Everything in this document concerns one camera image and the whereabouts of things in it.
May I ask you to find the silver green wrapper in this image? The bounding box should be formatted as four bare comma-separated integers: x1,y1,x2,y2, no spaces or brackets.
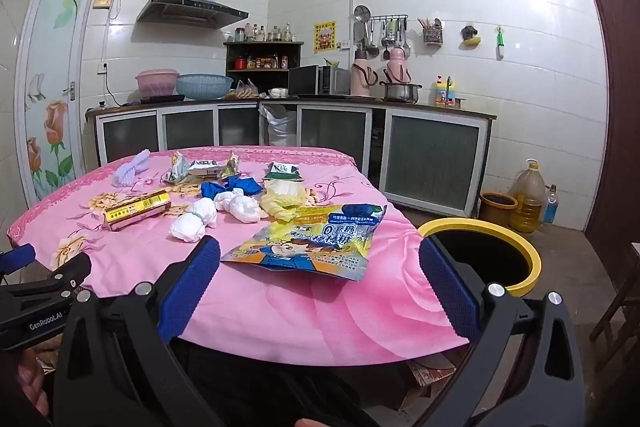
162,151,193,184

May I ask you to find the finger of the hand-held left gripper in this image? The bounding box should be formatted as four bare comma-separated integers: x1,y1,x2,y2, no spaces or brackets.
0,243,37,278
30,252,93,295

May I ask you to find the light purple glove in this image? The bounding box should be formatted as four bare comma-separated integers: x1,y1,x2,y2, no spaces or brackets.
112,149,152,186

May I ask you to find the yellow cardboard box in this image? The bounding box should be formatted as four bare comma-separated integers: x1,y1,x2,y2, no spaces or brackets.
103,188,171,232

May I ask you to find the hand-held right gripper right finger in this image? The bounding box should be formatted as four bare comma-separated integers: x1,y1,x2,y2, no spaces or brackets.
419,237,586,427

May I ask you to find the row of seasoning bottles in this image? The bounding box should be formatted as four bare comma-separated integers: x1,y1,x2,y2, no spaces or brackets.
234,54,290,70

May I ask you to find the person's left hand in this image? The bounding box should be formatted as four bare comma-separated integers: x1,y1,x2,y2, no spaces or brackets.
17,349,51,415

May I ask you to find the blue glove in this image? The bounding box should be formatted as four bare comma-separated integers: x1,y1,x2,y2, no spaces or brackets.
201,176,264,198

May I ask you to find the wire chopstick holder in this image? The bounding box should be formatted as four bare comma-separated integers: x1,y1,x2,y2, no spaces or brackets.
417,18,444,44

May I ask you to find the blue plastic basket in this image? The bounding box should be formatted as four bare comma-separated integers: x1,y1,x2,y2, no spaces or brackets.
176,73,234,100

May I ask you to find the white woven sack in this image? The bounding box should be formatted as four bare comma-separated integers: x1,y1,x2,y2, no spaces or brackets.
262,103,297,146

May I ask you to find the green white packet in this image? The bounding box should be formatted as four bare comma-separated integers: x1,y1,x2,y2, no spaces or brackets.
263,162,304,182

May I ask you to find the pink plastic basin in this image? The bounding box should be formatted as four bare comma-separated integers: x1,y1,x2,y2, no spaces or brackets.
135,69,180,98

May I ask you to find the wooden stool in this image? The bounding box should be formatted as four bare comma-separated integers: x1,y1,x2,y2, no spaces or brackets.
590,242,640,358

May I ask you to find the row of hanging utensils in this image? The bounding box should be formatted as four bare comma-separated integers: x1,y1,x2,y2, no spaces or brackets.
370,14,412,60

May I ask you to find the yellow plastic bag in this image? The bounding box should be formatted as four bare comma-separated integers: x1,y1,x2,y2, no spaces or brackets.
261,181,321,223

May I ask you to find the dark wooden shelf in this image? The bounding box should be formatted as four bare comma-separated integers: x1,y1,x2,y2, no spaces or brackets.
223,40,305,98

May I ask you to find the large blue yellow snack bag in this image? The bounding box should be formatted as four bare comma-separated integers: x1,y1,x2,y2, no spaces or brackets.
221,203,389,282

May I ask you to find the black bin with yellow rim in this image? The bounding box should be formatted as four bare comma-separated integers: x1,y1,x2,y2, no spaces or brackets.
417,218,543,298

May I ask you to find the pink floral tablecloth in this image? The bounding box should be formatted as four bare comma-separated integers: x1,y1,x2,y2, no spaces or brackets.
7,146,473,368

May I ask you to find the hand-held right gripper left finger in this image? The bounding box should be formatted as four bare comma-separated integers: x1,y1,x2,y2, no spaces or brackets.
52,236,226,427

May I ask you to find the yellow wall poster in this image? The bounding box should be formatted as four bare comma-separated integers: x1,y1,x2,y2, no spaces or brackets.
313,22,337,54

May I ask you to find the dark red wooden door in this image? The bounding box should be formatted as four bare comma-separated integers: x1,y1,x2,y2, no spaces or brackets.
570,0,640,278

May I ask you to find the black white packet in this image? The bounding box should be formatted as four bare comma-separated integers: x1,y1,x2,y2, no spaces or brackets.
189,158,228,180

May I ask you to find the clear bag of snacks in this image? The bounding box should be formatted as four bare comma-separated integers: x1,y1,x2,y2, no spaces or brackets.
226,79,259,100

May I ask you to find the glass door with flower print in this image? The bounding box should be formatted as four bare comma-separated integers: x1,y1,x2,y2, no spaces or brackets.
15,0,98,208

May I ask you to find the metal faucet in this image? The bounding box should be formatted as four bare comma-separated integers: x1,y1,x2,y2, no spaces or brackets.
445,76,466,108

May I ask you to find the white tissue wad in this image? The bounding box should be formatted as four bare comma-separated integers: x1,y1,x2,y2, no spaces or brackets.
214,188,269,224
169,198,218,244

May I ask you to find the kitchen counter cabinet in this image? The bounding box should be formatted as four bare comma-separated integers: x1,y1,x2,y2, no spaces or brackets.
85,97,497,219

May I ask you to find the row of glass jars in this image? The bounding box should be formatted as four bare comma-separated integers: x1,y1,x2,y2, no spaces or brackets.
235,23,294,42

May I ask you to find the large oil jug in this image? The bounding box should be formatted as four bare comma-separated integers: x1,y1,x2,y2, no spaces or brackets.
509,159,547,234

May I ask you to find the brown bucket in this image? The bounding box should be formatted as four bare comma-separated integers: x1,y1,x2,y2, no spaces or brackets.
479,191,518,224

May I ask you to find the metal skimmer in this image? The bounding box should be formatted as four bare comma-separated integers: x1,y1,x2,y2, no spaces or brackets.
354,5,373,52

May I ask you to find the pink thermos with dark lid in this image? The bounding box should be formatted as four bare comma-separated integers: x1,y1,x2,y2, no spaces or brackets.
350,48,379,96

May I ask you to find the blue plastic bottle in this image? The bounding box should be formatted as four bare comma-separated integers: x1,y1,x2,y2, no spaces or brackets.
541,184,558,225

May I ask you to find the black microwave oven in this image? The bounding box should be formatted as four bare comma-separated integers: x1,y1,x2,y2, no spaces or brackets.
287,65,351,96

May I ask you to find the steel cooking pot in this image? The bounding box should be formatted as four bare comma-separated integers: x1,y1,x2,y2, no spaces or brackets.
380,81,423,104

